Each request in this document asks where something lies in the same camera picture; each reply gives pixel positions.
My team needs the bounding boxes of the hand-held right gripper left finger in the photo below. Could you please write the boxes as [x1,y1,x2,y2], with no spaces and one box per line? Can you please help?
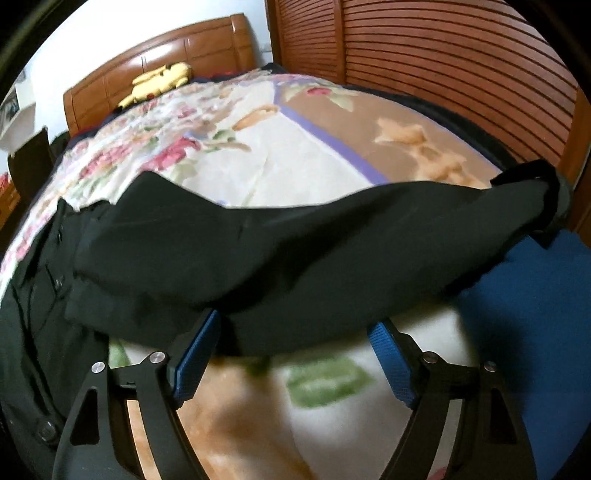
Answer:
[53,308,222,480]

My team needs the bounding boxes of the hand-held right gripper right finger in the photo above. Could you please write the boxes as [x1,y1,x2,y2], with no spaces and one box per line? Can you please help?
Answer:
[367,318,539,480]

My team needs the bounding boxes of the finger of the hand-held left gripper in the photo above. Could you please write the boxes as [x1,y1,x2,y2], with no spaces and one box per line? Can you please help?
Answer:
[16,369,65,450]

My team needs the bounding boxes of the black jacket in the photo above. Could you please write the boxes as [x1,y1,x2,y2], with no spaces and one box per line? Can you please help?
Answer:
[0,164,575,462]

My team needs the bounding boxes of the blue cloth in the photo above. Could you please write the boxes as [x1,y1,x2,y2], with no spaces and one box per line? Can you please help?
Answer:
[450,228,591,480]

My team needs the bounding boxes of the floral blanket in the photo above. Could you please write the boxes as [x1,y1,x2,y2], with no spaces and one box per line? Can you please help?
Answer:
[0,69,509,480]

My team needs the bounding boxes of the dark wooden chair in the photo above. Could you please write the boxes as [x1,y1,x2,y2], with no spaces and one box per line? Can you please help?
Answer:
[7,127,51,204]

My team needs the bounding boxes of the yellow plush toy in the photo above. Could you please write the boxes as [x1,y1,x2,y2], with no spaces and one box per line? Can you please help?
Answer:
[115,61,194,112]

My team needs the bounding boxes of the wooden bed headboard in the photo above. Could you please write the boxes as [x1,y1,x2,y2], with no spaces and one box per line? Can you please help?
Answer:
[62,14,257,137]

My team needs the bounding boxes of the wooden louvered wardrobe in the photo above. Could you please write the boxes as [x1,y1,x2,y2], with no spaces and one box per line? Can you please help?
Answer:
[265,0,591,232]

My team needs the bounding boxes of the white wall shelf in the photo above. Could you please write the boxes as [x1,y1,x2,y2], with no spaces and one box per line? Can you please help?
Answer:
[0,85,37,139]

